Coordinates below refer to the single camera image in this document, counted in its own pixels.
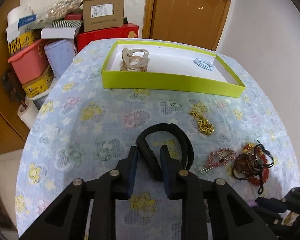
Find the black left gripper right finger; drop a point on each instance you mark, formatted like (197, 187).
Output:
(173, 182)

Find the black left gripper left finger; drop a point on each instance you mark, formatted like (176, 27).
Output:
(125, 181)

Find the pink rhinestone hair clip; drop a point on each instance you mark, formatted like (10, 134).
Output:
(218, 158)

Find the beige claw hair clip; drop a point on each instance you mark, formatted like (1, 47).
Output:
(135, 60)

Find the floral blue table cloth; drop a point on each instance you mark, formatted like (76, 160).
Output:
(82, 130)

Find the green white shallow box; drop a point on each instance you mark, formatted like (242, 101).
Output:
(172, 66)

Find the white roll on floor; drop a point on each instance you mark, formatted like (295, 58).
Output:
(28, 112)

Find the yellow box under bin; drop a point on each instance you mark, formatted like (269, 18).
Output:
(40, 84)

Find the brown wooden wardrobe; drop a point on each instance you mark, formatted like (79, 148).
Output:
(13, 132)

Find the lavender round container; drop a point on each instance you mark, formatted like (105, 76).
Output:
(60, 55)

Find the red gift box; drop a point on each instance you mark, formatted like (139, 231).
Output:
(129, 30)

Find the pink plastic bin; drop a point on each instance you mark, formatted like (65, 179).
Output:
(31, 62)

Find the white flat box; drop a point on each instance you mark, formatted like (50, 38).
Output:
(59, 33)

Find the brown wooden door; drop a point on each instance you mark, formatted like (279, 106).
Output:
(194, 22)

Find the green striped box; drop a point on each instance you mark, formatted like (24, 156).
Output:
(57, 24)

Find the brown cardboard box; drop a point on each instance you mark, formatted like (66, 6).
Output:
(102, 14)

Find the small red box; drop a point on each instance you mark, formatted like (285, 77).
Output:
(74, 17)

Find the yellow patterned box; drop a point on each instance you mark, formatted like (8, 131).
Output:
(23, 41)

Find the bag of nuts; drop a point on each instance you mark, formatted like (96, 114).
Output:
(60, 9)

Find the white blue carton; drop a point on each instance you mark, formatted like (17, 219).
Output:
(20, 27)

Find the white paper roll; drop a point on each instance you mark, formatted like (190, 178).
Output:
(18, 12)

